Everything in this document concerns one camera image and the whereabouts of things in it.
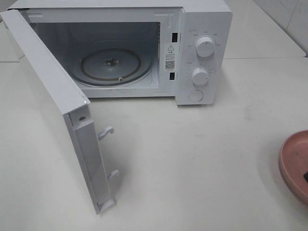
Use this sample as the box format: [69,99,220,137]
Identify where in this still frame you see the round door release button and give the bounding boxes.
[189,90,203,102]

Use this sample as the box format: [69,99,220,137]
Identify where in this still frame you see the white microwave door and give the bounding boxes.
[0,10,119,214]

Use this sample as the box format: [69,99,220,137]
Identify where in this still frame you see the white warning label sticker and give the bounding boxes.
[163,43,179,71]

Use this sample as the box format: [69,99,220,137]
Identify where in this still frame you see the pink round plate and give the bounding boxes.
[279,130,308,204]

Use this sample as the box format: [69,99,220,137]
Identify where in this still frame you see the white microwave oven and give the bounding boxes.
[6,0,232,105]

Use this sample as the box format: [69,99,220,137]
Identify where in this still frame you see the white microwave knob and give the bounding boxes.
[192,68,209,86]
[195,35,216,58]

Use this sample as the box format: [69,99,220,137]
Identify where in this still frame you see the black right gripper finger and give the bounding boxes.
[303,172,308,183]

